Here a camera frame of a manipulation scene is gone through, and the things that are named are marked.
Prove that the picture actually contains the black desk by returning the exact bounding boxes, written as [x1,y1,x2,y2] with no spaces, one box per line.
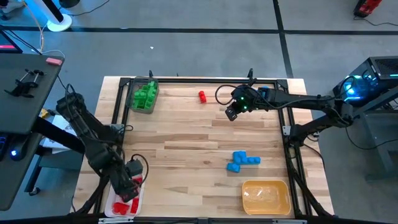
[0,53,88,212]

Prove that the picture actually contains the white plastic tray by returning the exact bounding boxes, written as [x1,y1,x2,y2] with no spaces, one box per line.
[104,174,146,218]

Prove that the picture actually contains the yellow plastic bin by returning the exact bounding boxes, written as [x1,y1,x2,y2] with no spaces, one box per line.
[241,179,292,216]

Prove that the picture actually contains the black round base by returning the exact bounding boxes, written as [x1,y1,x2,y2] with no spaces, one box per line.
[58,0,81,9]

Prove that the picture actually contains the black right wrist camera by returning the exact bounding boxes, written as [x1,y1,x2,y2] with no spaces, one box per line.
[224,105,238,122]

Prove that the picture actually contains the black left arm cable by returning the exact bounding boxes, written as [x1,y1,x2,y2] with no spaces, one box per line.
[129,153,150,181]

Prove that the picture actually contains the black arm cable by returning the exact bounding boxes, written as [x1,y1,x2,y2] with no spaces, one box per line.
[129,153,150,181]
[214,84,239,106]

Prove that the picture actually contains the black keyboard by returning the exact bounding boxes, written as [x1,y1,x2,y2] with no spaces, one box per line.
[0,133,7,161]

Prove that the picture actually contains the clear bin of green blocks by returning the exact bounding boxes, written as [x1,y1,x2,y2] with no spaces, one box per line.
[126,76,160,115]

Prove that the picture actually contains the black computer tower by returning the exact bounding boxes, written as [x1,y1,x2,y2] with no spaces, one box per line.
[332,55,398,106]

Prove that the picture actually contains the black clamp tool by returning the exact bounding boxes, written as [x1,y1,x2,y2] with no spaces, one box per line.
[4,68,47,99]

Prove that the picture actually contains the black computer mouse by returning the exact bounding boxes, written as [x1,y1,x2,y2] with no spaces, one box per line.
[8,139,29,162]

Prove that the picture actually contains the red power tool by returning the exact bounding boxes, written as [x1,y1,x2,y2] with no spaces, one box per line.
[353,0,383,19]

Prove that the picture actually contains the black metal table frame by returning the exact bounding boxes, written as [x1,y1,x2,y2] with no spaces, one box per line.
[72,68,335,222]

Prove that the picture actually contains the beige cable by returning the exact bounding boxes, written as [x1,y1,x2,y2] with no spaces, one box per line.
[21,0,45,54]

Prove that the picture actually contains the black monitor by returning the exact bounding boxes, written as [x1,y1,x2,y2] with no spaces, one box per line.
[0,29,24,54]

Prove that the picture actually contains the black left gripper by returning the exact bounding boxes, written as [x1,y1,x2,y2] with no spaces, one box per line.
[108,164,141,203]

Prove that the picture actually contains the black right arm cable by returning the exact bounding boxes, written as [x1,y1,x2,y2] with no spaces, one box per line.
[214,84,239,106]

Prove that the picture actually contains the white paper sheet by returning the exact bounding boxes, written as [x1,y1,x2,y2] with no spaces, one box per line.
[42,114,90,155]

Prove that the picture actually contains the white pedestal stand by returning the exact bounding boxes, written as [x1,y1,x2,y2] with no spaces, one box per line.
[23,0,73,33]

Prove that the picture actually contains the dark grey side table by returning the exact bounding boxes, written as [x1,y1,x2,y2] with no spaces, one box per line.
[341,86,398,181]

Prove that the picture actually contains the person's shoe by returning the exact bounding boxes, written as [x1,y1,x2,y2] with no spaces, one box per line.
[0,0,24,18]

